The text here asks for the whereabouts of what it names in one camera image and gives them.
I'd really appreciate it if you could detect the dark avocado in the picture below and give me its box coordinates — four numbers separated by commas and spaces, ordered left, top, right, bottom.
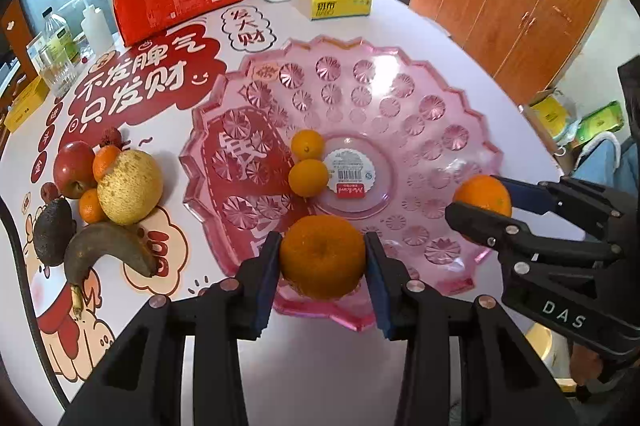
33, 197, 77, 265

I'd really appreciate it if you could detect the white squeeze bottle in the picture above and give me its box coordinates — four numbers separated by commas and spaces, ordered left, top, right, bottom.
80, 0, 115, 55

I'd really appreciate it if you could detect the cardboard box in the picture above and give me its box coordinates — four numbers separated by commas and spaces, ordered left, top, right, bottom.
520, 86, 581, 147

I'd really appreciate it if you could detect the pink glass fruit plate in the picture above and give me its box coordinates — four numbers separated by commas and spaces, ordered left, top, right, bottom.
178, 34, 505, 333

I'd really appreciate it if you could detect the speckled yellow pear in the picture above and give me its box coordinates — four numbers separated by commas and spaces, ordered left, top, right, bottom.
97, 149, 164, 227

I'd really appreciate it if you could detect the person's right hand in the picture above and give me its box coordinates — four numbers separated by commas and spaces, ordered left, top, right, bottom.
570, 345, 603, 384

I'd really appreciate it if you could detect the wooden kitchen cabinet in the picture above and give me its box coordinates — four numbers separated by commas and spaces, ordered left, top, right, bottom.
0, 0, 31, 79

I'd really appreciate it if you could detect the yellow bag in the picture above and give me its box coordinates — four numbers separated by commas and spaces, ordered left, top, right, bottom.
531, 98, 568, 131

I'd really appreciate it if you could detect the small orange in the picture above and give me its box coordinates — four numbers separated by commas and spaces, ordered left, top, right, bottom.
291, 129, 327, 161
288, 159, 330, 198

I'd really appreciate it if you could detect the dark brown banana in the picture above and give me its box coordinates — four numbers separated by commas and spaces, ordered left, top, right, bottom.
64, 222, 158, 319

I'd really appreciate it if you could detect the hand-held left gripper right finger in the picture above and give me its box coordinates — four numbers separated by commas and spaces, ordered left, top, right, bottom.
364, 231, 581, 426

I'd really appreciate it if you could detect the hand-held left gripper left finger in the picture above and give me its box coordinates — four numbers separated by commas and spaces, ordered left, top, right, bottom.
57, 231, 286, 426

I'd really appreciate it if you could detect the small tangerine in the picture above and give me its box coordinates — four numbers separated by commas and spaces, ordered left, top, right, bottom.
78, 188, 107, 225
92, 146, 123, 183

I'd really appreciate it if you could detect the black cable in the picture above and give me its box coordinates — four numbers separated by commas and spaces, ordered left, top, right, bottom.
0, 198, 68, 409

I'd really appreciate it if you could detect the pale yellow plastic stool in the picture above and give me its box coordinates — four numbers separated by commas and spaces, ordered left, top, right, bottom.
525, 323, 571, 387

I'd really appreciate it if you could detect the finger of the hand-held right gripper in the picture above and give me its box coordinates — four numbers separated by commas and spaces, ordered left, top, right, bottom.
445, 201, 623, 287
490, 175, 623, 219

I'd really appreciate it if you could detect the clear plastic bottle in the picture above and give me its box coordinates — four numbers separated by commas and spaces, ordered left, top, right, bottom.
40, 8, 81, 66

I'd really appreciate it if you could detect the clear glass cup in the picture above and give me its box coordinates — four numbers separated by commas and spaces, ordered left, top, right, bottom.
26, 33, 81, 97

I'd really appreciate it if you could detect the red apple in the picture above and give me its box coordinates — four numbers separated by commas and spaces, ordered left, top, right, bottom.
53, 141, 97, 200

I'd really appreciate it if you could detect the small yellow box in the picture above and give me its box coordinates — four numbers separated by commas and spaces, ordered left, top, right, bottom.
4, 76, 50, 133

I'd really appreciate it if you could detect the round orange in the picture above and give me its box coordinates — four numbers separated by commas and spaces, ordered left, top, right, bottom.
453, 174, 513, 219

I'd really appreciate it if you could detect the green bag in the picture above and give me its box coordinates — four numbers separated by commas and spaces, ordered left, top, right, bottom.
575, 102, 626, 147

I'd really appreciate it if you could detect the large orange with stem dimple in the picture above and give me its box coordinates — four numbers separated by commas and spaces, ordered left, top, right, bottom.
279, 214, 367, 300

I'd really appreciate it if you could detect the light blue cloth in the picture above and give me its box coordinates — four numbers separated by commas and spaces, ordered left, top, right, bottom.
570, 131, 640, 207

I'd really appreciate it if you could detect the red white printed table mat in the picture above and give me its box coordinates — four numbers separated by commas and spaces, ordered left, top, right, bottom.
20, 3, 278, 379

